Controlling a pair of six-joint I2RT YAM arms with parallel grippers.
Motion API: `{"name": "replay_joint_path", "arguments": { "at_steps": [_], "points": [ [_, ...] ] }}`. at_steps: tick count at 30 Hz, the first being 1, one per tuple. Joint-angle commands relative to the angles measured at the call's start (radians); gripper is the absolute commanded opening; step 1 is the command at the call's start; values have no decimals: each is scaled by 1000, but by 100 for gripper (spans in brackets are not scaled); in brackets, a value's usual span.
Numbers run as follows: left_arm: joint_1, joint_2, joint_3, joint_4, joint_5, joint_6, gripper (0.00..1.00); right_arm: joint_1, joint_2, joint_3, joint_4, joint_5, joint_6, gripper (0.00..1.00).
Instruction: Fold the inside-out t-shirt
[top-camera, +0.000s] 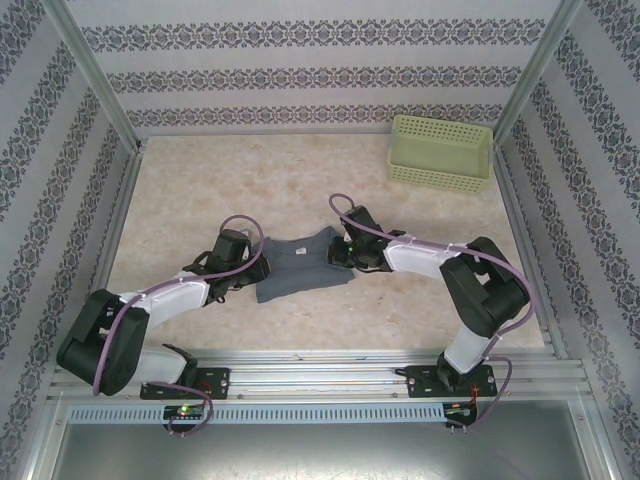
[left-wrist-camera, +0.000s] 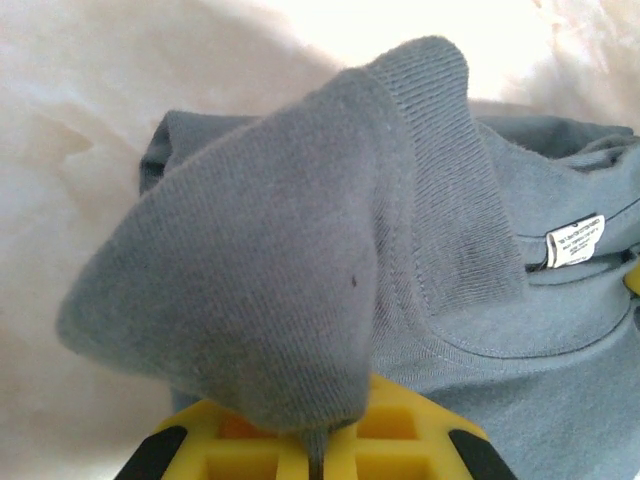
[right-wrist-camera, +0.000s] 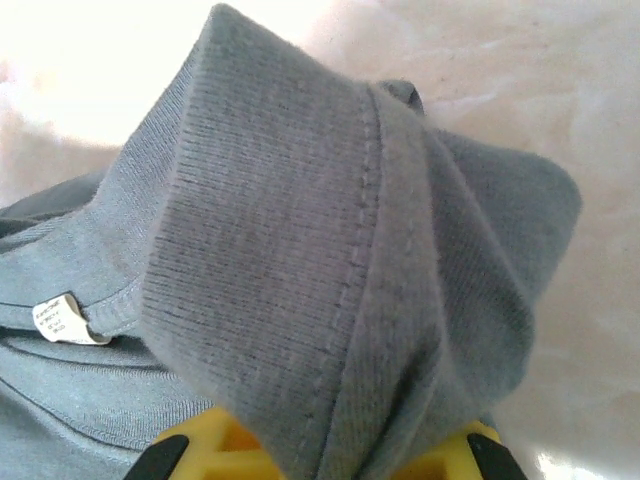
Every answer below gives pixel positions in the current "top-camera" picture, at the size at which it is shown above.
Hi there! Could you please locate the grey t-shirt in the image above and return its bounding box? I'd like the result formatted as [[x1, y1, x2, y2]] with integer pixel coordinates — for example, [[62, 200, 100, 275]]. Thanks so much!
[[254, 225, 357, 304]]

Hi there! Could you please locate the pale green plastic basket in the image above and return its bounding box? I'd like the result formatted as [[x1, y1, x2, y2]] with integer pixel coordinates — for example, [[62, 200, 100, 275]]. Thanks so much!
[[387, 114, 492, 195]]

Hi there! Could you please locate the circuit board with green light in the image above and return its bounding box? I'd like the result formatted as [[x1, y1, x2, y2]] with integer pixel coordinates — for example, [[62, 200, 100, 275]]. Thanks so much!
[[163, 405, 207, 420]]

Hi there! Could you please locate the grey metal sheet panel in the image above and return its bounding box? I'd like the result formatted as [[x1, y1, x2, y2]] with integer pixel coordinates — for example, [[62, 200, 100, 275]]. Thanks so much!
[[47, 422, 609, 480]]

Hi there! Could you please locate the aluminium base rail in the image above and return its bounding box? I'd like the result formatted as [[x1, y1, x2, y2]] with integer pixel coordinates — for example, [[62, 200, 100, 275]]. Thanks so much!
[[49, 349, 586, 401]]

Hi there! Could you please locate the aluminium side rail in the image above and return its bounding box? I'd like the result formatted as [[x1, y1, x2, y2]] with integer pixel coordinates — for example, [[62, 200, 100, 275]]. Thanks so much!
[[492, 147, 569, 359], [64, 144, 146, 361]]

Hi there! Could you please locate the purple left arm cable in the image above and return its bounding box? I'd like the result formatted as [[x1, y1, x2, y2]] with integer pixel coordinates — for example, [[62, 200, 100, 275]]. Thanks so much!
[[92, 214, 266, 437]]

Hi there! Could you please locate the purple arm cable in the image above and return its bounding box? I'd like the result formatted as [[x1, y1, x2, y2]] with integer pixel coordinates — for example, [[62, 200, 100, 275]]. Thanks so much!
[[92, 214, 266, 437], [328, 193, 535, 434]]

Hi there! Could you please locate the grey slotted cable duct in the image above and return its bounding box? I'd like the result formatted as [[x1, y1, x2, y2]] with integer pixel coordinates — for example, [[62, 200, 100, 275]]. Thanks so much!
[[67, 402, 446, 424]]

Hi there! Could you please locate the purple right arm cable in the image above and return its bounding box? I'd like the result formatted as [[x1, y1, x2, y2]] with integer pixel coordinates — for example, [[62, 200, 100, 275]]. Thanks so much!
[[328, 193, 535, 434]]

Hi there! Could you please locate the aluminium frame post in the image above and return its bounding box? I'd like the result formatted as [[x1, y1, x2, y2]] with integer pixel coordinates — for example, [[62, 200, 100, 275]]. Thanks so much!
[[42, 0, 144, 151], [492, 0, 586, 151]]

